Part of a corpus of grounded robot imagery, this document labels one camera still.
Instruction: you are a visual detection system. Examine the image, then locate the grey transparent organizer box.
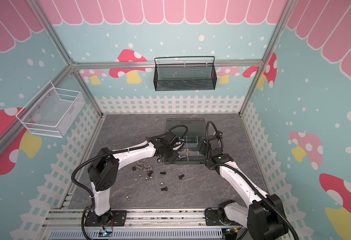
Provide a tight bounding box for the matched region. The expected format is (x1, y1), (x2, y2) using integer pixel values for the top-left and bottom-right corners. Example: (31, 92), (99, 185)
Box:
(162, 118), (206, 165)

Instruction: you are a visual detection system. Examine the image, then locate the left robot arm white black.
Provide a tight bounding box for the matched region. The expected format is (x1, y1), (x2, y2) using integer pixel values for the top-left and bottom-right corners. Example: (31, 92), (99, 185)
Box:
(71, 125), (188, 226)

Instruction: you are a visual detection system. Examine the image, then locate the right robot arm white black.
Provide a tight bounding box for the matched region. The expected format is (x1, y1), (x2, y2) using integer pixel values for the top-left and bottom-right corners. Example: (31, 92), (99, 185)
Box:
(200, 121), (299, 240)

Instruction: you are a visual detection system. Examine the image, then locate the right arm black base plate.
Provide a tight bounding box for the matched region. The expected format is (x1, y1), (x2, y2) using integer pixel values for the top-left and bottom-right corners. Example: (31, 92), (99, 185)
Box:
(204, 208), (247, 227)

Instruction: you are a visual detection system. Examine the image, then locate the black wire mesh basket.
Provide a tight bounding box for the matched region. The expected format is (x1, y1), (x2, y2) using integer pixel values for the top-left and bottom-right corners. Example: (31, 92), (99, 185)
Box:
(153, 56), (217, 92)

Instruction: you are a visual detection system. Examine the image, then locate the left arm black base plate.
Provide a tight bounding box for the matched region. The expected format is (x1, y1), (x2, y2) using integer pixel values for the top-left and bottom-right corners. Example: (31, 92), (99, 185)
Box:
(84, 210), (127, 227)

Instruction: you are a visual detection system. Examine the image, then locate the white wire mesh basket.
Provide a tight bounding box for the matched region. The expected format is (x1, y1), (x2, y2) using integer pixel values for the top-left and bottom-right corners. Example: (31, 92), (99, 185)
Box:
(16, 82), (86, 138)

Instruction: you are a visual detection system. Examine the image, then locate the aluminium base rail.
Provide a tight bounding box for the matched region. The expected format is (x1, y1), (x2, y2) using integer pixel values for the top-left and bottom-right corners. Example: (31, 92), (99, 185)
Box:
(39, 206), (290, 232)

